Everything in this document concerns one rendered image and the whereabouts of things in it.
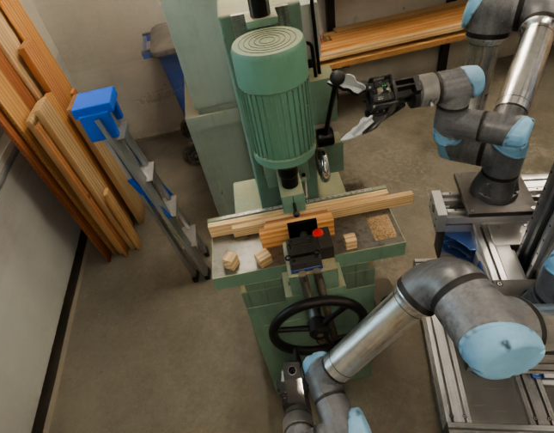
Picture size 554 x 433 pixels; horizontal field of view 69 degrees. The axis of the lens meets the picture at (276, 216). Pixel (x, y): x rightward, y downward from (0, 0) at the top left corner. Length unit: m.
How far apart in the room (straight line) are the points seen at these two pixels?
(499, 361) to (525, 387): 1.14
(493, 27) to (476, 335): 0.89
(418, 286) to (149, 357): 1.71
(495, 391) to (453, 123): 1.11
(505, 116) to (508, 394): 1.12
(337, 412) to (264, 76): 0.75
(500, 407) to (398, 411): 0.40
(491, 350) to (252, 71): 0.71
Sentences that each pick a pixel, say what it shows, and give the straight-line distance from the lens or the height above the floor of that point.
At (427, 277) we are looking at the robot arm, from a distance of 0.81.
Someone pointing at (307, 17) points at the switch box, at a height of 1.44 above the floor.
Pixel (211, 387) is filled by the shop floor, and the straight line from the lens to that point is 2.11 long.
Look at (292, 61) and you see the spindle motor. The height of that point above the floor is 1.48.
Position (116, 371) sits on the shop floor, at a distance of 2.34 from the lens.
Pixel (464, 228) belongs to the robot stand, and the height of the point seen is 0.70.
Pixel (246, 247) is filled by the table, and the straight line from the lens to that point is 1.31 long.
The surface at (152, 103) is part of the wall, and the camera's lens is 3.71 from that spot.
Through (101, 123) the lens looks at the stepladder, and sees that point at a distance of 1.83.
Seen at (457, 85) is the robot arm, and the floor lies 1.37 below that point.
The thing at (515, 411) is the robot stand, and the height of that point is 0.21.
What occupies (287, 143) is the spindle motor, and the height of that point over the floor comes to 1.28.
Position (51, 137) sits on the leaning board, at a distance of 2.37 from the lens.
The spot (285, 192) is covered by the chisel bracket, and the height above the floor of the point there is 1.07.
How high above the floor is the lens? 1.86
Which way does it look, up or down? 44 degrees down
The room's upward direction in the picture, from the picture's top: 12 degrees counter-clockwise
